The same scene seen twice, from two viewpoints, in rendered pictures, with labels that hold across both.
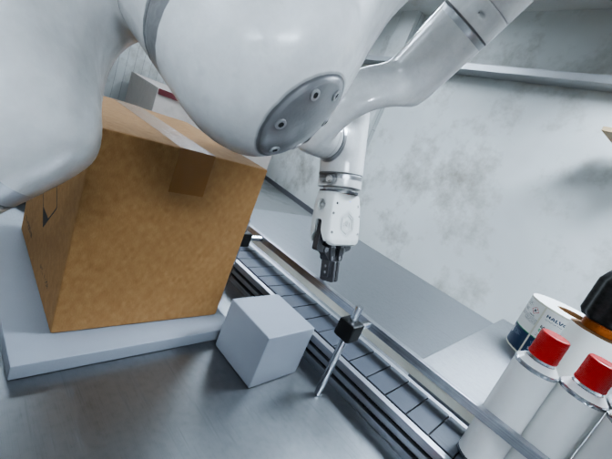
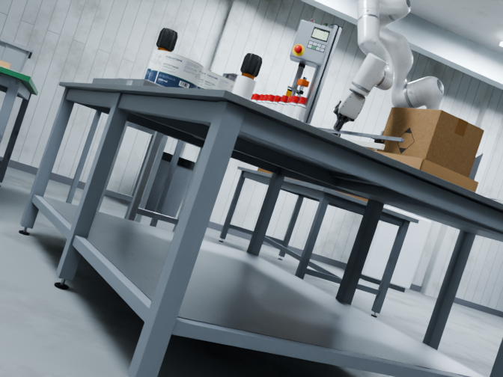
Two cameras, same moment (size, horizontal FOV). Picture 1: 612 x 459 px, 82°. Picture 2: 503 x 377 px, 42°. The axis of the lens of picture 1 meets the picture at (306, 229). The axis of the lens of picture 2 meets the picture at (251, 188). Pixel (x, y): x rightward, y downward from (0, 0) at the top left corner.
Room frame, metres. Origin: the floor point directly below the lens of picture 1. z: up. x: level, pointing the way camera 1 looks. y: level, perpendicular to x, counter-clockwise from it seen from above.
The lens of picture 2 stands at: (3.22, 0.67, 0.62)
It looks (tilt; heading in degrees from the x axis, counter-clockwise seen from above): 0 degrees down; 202
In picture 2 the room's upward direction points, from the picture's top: 18 degrees clockwise
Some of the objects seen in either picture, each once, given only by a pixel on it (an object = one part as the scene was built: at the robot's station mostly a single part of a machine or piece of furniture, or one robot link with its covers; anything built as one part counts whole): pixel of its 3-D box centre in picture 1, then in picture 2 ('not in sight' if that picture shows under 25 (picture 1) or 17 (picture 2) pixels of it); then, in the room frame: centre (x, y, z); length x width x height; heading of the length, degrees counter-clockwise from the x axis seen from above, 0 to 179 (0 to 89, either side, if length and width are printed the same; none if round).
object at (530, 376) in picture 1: (513, 400); (297, 118); (0.42, -0.33, 0.98); 0.05 x 0.05 x 0.20
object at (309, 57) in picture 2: not in sight; (311, 45); (0.21, -0.46, 1.38); 0.17 x 0.10 x 0.19; 105
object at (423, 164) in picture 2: not in sight; (418, 170); (0.98, 0.34, 0.85); 0.30 x 0.26 x 0.04; 50
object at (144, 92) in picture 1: (196, 127); not in sight; (6.55, 2.59, 0.48); 2.55 x 2.06 x 0.96; 39
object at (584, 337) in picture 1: (586, 350); (244, 87); (0.61, -0.55, 1.03); 0.09 x 0.09 x 0.30
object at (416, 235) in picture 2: not in sight; (392, 230); (-4.84, -0.58, 0.66); 0.66 x 0.59 x 1.31; 129
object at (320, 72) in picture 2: not in sight; (314, 90); (0.21, -0.37, 1.16); 0.04 x 0.04 x 0.67; 50
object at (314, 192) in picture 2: not in sight; (299, 230); (-2.23, -0.93, 0.39); 2.20 x 0.80 x 0.78; 39
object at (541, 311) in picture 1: (559, 337); (175, 75); (0.90, -0.73, 0.95); 0.20 x 0.20 x 0.14
